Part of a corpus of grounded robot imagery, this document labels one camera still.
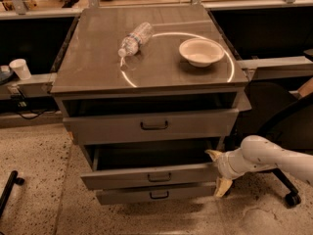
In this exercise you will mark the white bowl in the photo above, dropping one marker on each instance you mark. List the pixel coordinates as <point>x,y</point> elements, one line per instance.
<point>201,53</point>

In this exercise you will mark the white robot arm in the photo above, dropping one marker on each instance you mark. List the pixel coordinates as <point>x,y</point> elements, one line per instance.
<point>258,154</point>

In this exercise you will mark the black pole on floor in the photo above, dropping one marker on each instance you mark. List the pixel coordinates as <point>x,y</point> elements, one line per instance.
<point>13,180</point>

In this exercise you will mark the grey drawer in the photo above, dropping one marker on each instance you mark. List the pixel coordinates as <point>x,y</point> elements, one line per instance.
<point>153,163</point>
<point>156,193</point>
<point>150,127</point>

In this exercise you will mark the grey metal rail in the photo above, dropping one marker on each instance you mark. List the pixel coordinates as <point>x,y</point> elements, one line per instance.
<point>276,68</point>

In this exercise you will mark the grey top drawer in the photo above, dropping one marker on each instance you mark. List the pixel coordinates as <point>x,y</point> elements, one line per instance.
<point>150,127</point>

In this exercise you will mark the grey bottom drawer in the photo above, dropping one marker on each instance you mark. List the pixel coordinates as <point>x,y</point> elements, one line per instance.
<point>156,193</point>

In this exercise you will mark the grey drawer cabinet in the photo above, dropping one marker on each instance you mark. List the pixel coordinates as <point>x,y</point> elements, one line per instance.
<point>94,80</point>

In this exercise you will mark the clear plastic water bottle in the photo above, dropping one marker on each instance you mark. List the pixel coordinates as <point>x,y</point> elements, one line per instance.
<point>131,44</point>

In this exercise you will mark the white paper cup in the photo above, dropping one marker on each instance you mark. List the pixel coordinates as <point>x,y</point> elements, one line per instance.
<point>19,66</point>

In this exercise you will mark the black office chair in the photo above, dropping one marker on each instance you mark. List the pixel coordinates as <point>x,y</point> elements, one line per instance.
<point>278,116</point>

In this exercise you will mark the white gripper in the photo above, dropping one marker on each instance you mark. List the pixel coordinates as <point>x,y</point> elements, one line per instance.
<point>224,166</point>

